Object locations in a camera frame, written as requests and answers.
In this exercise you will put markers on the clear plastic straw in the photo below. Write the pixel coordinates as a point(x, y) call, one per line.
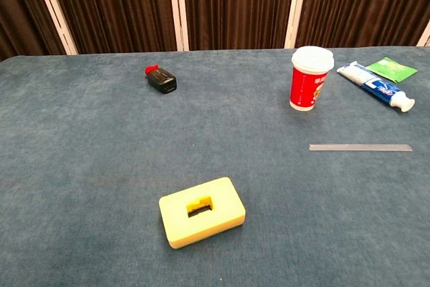
point(359, 147)

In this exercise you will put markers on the red paper cup white lid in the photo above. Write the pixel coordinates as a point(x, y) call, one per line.
point(307, 88)

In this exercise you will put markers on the black sauce bottle red cap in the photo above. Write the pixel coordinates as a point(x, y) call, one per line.
point(163, 80)

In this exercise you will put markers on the yellow sponge block with slot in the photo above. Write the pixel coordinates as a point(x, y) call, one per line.
point(174, 219)

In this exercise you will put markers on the blue felt table cloth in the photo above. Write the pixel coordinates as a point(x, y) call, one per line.
point(100, 149)

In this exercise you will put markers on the brown curtain screen panel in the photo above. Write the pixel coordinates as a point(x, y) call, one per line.
point(363, 1)
point(20, 14)
point(235, 4)
point(117, 8)

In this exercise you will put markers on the white blue toothpaste tube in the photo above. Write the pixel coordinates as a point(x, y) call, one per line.
point(373, 82)

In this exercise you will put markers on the green sachet packet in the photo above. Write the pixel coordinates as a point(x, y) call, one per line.
point(393, 69)

